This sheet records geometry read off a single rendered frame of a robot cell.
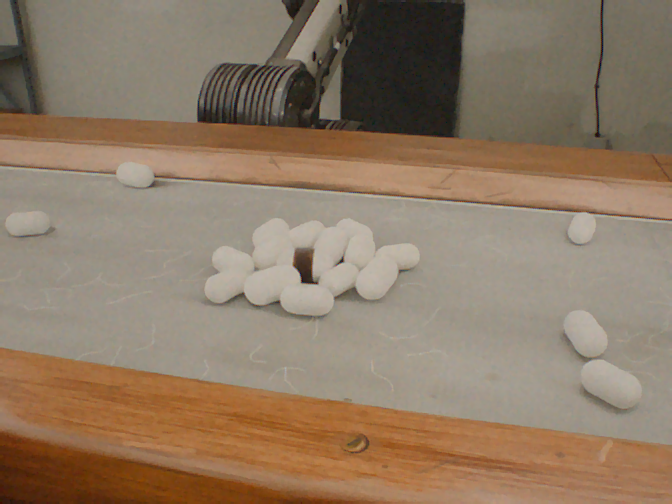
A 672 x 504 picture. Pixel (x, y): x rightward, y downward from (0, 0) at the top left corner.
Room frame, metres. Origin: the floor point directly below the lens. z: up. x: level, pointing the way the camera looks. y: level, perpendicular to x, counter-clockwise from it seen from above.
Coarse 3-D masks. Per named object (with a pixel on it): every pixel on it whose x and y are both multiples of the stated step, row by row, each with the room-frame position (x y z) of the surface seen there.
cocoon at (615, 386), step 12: (600, 360) 0.26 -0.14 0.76; (588, 372) 0.25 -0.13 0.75; (600, 372) 0.25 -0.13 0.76; (612, 372) 0.25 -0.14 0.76; (624, 372) 0.25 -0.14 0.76; (588, 384) 0.25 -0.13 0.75; (600, 384) 0.24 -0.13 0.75; (612, 384) 0.24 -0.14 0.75; (624, 384) 0.24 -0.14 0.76; (636, 384) 0.24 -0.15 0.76; (600, 396) 0.24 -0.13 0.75; (612, 396) 0.24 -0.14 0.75; (624, 396) 0.24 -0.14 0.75; (636, 396) 0.24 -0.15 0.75; (624, 408) 0.24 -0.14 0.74
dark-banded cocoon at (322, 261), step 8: (288, 248) 0.38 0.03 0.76; (280, 256) 0.37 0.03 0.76; (288, 256) 0.37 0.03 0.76; (320, 256) 0.37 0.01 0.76; (328, 256) 0.37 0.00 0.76; (280, 264) 0.37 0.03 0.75; (288, 264) 0.36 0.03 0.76; (320, 264) 0.36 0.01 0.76; (328, 264) 0.36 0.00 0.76; (320, 272) 0.36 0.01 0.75
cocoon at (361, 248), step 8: (352, 240) 0.40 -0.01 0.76; (360, 240) 0.39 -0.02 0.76; (368, 240) 0.40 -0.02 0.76; (352, 248) 0.38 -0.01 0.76; (360, 248) 0.38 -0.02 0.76; (368, 248) 0.38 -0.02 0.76; (352, 256) 0.38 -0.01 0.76; (360, 256) 0.38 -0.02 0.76; (368, 256) 0.38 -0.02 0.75; (360, 264) 0.37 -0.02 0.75
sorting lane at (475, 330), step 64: (0, 192) 0.54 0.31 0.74; (64, 192) 0.54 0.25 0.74; (128, 192) 0.53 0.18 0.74; (192, 192) 0.53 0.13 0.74; (256, 192) 0.53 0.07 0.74; (320, 192) 0.53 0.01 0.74; (0, 256) 0.41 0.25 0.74; (64, 256) 0.41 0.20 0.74; (128, 256) 0.41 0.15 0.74; (192, 256) 0.41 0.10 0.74; (448, 256) 0.41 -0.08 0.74; (512, 256) 0.41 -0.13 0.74; (576, 256) 0.41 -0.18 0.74; (640, 256) 0.41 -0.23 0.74; (0, 320) 0.32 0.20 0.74; (64, 320) 0.32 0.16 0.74; (128, 320) 0.32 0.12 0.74; (192, 320) 0.32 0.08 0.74; (256, 320) 0.32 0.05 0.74; (320, 320) 0.32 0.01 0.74; (384, 320) 0.32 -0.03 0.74; (448, 320) 0.32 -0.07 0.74; (512, 320) 0.32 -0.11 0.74; (640, 320) 0.32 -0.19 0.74; (256, 384) 0.26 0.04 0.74; (320, 384) 0.26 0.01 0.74; (384, 384) 0.26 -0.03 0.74; (448, 384) 0.26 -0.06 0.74; (512, 384) 0.26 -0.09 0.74; (576, 384) 0.26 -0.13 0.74
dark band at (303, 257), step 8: (296, 248) 0.37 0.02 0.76; (304, 248) 0.37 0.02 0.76; (312, 248) 0.37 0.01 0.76; (296, 256) 0.37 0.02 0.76; (304, 256) 0.37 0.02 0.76; (312, 256) 0.37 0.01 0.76; (296, 264) 0.36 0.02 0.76; (304, 264) 0.36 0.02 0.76; (312, 264) 0.36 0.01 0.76; (304, 272) 0.36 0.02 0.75; (312, 272) 0.36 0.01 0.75; (304, 280) 0.36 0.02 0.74; (312, 280) 0.36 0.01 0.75
